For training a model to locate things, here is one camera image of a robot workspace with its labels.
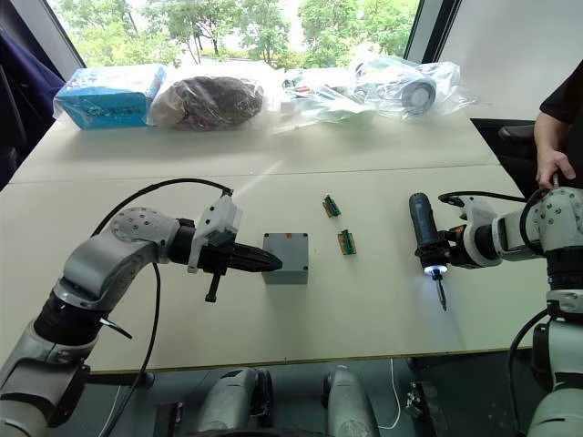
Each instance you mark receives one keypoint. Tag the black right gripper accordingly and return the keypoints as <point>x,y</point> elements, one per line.
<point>465,255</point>

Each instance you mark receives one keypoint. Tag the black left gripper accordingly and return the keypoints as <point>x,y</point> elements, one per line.
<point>214,261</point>

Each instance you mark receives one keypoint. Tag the blue electric screwdriver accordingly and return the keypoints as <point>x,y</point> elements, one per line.
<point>423,223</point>

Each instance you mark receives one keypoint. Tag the bystander forearm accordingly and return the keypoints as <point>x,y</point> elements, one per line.
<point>546,134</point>

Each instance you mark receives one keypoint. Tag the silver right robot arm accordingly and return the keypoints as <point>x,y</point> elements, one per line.
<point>524,232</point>

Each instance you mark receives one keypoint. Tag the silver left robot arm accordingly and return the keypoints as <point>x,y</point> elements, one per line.
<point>114,255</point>

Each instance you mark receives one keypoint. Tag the grey box with lid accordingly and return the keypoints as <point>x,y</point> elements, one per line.
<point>286,255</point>

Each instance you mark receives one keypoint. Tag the bystander bare hand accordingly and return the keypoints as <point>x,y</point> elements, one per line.
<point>553,168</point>

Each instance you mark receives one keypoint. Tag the small green terminal block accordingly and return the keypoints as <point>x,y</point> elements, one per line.
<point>331,206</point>
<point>347,242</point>

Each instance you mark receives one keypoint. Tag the black chair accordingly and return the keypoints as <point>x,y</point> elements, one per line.
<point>517,136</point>

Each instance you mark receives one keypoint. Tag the silver rounded robot leg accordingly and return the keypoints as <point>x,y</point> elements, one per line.
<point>228,403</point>
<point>348,403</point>

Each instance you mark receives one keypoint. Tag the clear bag with grey reel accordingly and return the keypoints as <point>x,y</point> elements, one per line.
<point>410,88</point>

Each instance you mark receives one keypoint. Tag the brown bundle in plastic bag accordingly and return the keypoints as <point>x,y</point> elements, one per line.
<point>209,102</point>

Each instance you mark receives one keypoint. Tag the clear bag with small parts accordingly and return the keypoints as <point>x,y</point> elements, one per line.
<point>319,98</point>

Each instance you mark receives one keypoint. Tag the bystander black shirt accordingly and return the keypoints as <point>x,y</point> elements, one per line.
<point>567,95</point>

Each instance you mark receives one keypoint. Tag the blue carton in plastic bag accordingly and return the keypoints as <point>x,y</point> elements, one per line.
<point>107,98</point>

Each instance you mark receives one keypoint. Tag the dark blue hanging cloth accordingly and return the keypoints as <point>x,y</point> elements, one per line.
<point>25,86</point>

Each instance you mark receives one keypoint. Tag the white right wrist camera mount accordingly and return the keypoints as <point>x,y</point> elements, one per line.
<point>476,211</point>

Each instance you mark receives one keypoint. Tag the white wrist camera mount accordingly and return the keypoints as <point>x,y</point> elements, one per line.
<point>476,211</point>
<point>217,220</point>

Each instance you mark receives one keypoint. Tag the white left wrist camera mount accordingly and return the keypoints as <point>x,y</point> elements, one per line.
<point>217,220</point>

